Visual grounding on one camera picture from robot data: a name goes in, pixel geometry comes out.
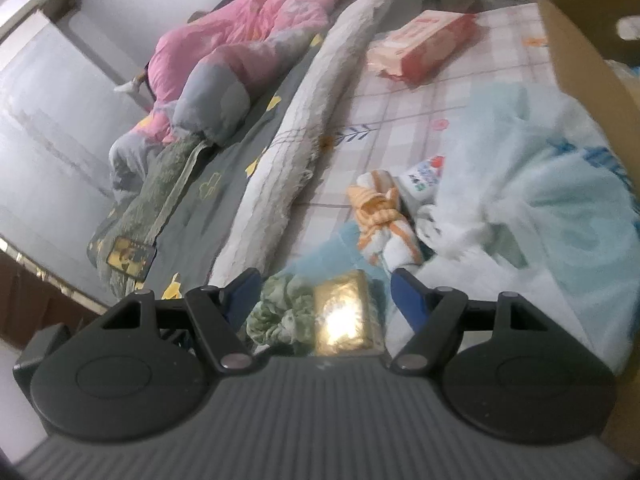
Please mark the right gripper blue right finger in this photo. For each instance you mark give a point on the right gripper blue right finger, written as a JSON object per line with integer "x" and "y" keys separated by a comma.
{"x": 433, "y": 314}

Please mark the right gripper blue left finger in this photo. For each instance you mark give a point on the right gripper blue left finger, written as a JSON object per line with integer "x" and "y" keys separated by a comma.
{"x": 218, "y": 314}

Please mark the gold foil pack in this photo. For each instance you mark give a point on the gold foil pack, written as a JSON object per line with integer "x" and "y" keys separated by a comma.
{"x": 346, "y": 317}

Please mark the light blue towel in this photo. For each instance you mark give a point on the light blue towel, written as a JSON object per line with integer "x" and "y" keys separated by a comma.
{"x": 338, "y": 255}

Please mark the white strawberry tissue pack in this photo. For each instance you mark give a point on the white strawberry tissue pack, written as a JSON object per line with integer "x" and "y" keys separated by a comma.
{"x": 420, "y": 182}

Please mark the green scrunchie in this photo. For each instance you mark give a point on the green scrunchie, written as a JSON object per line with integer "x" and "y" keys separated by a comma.
{"x": 284, "y": 313}

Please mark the dark green bedsheet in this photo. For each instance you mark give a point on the dark green bedsheet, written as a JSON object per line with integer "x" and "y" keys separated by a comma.
{"x": 187, "y": 206}

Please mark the orange striped socks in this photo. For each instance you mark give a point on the orange striped socks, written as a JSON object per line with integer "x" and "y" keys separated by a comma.
{"x": 386, "y": 236}

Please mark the yellow picture card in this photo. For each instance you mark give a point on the yellow picture card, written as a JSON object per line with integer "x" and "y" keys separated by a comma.
{"x": 131, "y": 258}

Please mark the white plastic bag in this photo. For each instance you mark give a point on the white plastic bag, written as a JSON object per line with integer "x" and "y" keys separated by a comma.
{"x": 533, "y": 200}

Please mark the white fuzzy blanket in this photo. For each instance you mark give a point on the white fuzzy blanket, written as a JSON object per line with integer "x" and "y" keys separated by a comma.
{"x": 286, "y": 165}

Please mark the pink grey quilt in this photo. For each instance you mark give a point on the pink grey quilt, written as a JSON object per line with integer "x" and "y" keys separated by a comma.
{"x": 205, "y": 75}

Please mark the red wet wipes pack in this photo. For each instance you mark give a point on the red wet wipes pack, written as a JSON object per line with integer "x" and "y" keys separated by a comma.
{"x": 415, "y": 50}

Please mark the brown cardboard box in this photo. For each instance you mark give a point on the brown cardboard box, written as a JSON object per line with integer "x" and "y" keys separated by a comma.
{"x": 582, "y": 38}

